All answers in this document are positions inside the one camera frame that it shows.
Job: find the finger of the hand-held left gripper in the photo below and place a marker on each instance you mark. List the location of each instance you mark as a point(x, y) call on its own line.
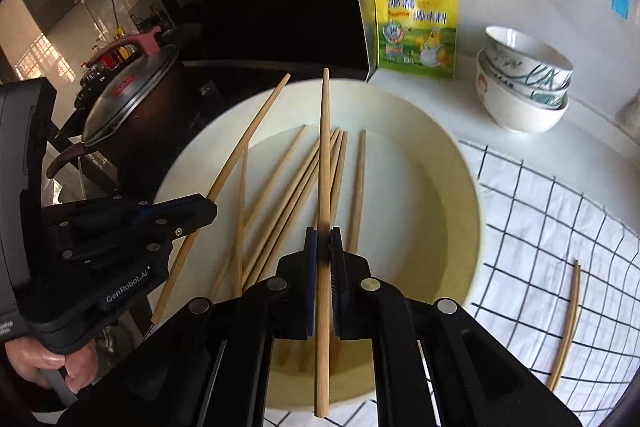
point(90, 209)
point(190, 219)

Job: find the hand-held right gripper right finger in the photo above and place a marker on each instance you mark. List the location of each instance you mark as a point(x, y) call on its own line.
point(336, 282)

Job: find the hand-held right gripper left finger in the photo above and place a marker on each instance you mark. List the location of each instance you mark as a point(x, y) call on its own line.
point(311, 282)

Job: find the single wooden chopstick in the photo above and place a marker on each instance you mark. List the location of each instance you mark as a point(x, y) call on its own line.
point(325, 157)
point(575, 307)
point(580, 307)
point(250, 132)

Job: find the cream round basin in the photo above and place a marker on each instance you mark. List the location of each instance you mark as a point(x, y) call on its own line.
point(410, 187)

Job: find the person's left hand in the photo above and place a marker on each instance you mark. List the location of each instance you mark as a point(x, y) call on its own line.
point(82, 362)

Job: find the dark pressure cooker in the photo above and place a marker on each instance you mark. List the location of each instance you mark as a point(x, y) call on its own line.
point(140, 117)

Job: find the white blue checked cloth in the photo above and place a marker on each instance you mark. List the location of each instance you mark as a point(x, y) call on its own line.
point(525, 232)

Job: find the large white bowl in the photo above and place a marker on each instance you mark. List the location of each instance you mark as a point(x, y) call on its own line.
point(515, 117)

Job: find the yellow seasoning pouch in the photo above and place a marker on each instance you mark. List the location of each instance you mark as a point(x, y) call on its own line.
point(415, 32)

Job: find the floral patterned bowl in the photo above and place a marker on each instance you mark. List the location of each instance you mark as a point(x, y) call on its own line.
point(530, 52)
point(547, 99)

